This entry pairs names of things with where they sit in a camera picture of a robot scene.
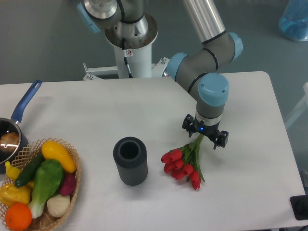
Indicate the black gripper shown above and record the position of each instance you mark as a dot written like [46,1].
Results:
[207,127]

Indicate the red tulip bouquet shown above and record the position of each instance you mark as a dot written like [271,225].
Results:
[183,162]

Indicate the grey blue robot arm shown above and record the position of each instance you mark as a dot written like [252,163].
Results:
[196,74]

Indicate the dark grey ribbed vase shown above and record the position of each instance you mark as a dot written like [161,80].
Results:
[130,156]

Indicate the black device at edge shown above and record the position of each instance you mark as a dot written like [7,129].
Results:
[300,206]

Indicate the blue plastic bag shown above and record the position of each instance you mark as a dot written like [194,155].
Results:
[294,21]

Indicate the purple red radish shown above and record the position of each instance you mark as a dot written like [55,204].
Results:
[68,185]

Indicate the yellow squash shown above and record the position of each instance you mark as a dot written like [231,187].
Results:
[56,151]

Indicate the green bok choy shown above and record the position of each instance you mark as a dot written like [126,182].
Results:
[46,182]

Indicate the white garlic bulb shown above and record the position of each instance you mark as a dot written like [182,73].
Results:
[58,205]

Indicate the woven wicker basket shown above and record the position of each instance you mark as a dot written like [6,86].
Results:
[45,222]

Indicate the green cucumber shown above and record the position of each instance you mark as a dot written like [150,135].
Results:
[29,171]

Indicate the brown bread roll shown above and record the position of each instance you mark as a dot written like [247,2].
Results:
[9,142]

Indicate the yellow banana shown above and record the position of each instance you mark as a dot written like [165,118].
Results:
[12,173]

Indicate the orange fruit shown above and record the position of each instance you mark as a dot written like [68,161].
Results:
[18,217]

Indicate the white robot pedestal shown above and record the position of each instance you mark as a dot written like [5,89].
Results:
[132,44]

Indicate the blue handled saucepan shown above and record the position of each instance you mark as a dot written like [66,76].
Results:
[12,124]

